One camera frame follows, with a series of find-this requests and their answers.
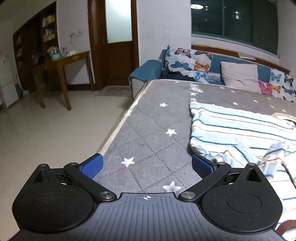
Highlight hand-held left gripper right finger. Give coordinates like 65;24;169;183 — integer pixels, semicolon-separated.
178;153;267;202

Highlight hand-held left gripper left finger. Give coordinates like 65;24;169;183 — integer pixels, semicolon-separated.
30;152;117;203

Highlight blue white striped garment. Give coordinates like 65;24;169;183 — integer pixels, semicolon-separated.
189;101;296;223

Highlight dark folded clothes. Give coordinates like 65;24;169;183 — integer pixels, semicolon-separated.
161;70;196;81

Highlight grey star-print mattress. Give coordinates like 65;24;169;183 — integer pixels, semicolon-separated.
94;79;296;194

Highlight grey door mat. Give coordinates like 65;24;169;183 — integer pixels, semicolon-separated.
95;86;132;98

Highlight beige pillow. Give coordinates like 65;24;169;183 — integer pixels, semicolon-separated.
220;61;262;94

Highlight pink cloth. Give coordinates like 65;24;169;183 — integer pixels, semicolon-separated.
258;79;273;96

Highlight large butterfly print pillow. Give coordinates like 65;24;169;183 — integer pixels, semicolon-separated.
163;44;213;84

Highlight brown wooden door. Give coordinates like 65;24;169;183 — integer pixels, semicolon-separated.
87;0;139;91

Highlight blue sofa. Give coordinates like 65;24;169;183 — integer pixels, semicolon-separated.
128;44;296;102

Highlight small butterfly print pillow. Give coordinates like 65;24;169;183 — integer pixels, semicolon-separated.
268;68;296;102

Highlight wooden side table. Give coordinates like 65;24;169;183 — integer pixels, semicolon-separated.
32;51;95;111

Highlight grey book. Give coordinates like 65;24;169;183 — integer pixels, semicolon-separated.
238;52;257;60

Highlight white fridge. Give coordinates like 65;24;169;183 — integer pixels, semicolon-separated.
0;54;19;109

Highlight wooden shelf unit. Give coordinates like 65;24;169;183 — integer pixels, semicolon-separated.
13;1;58;93

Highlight dark window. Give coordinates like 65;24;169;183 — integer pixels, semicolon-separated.
191;0;279;56

